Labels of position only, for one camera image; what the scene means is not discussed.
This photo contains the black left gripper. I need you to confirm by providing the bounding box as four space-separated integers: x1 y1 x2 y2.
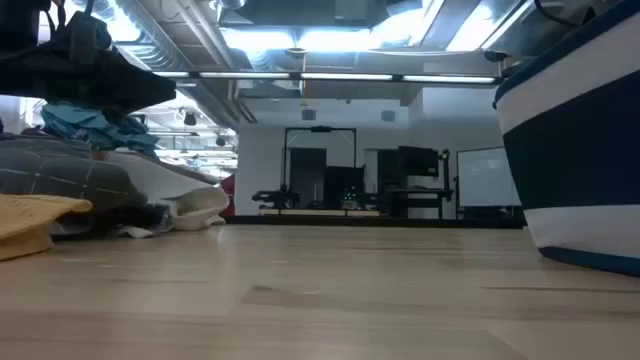
0 0 177 115

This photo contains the grey checked towel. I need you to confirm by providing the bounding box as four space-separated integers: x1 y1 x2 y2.
0 132 151 214

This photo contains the white grid-lined towel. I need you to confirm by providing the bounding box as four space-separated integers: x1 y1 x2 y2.
102 148 231 239

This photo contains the mustard yellow towel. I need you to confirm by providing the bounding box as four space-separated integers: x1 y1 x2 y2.
0 193 94 262

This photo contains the teal clothes pile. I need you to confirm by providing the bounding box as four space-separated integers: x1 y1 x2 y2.
40 101 161 157

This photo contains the long LED light bar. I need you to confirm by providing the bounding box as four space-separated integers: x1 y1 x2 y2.
149 70 504 86

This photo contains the black computer case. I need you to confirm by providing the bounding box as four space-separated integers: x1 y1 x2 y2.
323 165 366 210

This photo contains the black computer monitor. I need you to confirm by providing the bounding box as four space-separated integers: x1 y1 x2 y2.
398 145 441 178

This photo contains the whiteboard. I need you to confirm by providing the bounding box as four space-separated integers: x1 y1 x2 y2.
455 146 522 209

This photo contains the navy and white fabric basket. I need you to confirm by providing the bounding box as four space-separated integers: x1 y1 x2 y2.
492 0 640 278

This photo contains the black background station frame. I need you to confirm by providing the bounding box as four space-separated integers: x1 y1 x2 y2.
282 125 359 211

